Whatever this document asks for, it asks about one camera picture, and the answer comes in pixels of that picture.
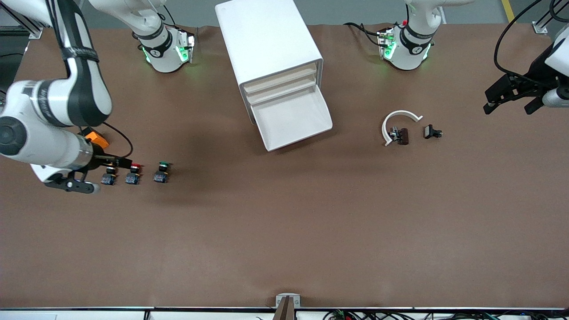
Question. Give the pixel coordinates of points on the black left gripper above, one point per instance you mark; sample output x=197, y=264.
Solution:
x=535, y=73

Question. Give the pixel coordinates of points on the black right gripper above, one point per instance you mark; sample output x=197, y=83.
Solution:
x=98, y=160

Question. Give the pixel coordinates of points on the green mushroom push button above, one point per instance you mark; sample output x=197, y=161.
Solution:
x=160, y=178

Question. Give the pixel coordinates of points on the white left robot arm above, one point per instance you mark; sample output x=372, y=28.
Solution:
x=406, y=53

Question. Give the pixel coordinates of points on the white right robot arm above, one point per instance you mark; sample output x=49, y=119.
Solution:
x=44, y=146

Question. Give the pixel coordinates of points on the yellow mushroom push button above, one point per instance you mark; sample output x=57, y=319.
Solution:
x=108, y=179

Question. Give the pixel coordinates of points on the orange and black button box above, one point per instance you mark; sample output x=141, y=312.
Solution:
x=98, y=140

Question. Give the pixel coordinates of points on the red mushroom push button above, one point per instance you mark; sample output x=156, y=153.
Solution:
x=132, y=178

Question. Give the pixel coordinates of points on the white plastic drawer cabinet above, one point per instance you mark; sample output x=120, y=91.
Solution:
x=266, y=40

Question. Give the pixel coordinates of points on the small black clip part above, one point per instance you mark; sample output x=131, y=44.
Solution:
x=429, y=131

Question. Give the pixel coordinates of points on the white half-round pipe clamp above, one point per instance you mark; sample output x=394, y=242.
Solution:
x=402, y=112

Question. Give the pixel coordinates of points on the brown cylinder part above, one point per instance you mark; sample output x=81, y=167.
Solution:
x=403, y=136

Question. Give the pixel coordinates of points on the brown table cover sheet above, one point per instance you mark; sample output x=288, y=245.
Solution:
x=284, y=222

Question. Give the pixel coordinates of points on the brown bar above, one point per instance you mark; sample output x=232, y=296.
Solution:
x=284, y=311

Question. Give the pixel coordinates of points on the aluminium frame post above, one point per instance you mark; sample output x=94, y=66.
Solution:
x=539, y=28
x=36, y=32

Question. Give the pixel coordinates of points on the grey metal bracket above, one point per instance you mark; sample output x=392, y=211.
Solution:
x=279, y=298

